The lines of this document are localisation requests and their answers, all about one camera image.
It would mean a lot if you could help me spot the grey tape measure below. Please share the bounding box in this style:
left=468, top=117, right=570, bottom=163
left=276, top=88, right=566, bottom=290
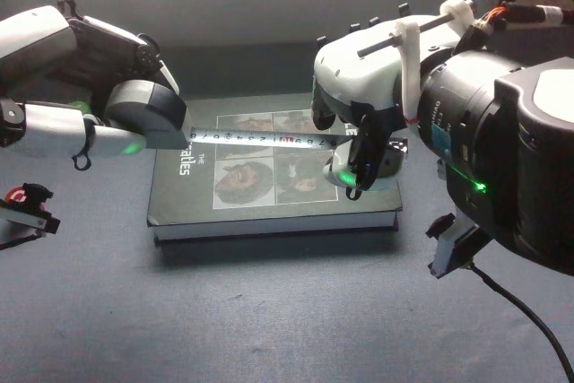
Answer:
left=103, top=80, right=409, bottom=154

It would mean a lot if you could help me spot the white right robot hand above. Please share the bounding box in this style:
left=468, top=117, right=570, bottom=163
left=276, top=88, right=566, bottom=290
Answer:
left=310, top=3, right=422, bottom=203

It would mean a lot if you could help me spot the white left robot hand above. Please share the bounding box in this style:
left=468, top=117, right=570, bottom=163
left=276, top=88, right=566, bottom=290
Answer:
left=0, top=0, right=182, bottom=172

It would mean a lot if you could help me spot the black Beatles book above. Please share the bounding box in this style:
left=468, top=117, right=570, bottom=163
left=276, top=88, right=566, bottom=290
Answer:
left=146, top=91, right=404, bottom=245

